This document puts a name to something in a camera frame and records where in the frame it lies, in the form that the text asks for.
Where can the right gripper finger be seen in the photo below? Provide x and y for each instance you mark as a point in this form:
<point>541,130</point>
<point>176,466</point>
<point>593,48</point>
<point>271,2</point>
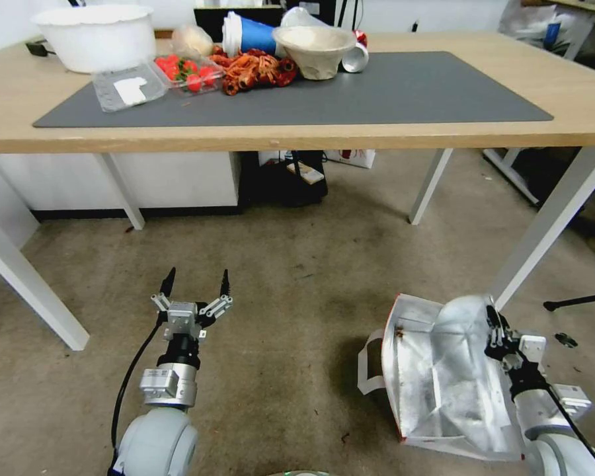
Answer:
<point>497,353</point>
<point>496,325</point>

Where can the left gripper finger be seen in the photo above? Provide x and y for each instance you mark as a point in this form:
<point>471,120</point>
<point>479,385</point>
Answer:
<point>225,287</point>
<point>166,287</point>

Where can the white foil-lined delivery bag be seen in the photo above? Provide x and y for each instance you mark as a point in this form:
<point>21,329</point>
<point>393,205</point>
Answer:
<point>446,377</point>

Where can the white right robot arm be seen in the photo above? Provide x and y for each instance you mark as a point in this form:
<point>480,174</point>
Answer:
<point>545,416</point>

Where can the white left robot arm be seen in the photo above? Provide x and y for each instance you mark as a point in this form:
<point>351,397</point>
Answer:
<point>158,441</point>

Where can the small black floor item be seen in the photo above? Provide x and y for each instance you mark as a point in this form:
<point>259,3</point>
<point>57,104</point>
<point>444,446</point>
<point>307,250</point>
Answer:
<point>566,340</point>

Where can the white bag with red print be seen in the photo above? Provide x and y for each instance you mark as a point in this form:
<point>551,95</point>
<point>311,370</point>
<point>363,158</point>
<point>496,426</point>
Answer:
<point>352,157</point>

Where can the bun in clear bag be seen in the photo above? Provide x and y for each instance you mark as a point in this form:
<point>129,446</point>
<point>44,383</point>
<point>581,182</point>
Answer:
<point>192,40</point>

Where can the white plastic bag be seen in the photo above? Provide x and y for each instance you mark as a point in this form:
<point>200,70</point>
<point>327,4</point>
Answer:
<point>535,25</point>

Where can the black tripod leg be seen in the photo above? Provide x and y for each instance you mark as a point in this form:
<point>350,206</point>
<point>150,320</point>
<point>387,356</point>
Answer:
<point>580,300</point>

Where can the white cabinet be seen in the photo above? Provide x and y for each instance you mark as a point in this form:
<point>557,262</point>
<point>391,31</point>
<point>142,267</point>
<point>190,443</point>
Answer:
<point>129,181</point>

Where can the black box with papers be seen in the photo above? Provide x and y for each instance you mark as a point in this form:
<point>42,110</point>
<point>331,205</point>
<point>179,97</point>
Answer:
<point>282,183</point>

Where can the white robot front shell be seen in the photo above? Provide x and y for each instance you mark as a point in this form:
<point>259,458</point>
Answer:
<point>302,473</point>

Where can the wooden table with white legs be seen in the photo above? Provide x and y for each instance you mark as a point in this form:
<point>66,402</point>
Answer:
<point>426,134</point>

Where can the clear clamshell box with strawberries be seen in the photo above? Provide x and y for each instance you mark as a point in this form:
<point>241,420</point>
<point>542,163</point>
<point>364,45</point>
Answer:
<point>144,84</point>

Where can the red crayfish pile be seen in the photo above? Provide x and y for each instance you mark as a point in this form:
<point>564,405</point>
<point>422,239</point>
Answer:
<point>258,72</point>

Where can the grey desk mat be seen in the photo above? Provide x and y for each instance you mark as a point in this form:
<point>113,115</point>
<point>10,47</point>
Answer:
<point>377,94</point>

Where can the blue paper cup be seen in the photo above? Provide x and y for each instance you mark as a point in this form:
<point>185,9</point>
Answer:
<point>250,37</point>

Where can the beige paper pulp bowl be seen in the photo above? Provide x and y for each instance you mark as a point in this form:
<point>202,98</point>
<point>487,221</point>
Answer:
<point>315,49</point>

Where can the large white plastic basin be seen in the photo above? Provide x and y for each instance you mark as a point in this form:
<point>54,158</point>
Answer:
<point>96,37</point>

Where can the red and white can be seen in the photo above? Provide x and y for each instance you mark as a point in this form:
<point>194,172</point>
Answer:
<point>358,57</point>

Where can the black monitor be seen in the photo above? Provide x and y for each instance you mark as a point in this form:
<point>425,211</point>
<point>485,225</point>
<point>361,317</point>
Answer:
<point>248,17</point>

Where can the black power adapter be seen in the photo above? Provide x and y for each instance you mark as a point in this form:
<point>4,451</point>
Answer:
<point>38,47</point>

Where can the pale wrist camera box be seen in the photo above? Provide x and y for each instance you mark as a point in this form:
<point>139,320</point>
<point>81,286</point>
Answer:
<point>183,320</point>
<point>533,349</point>

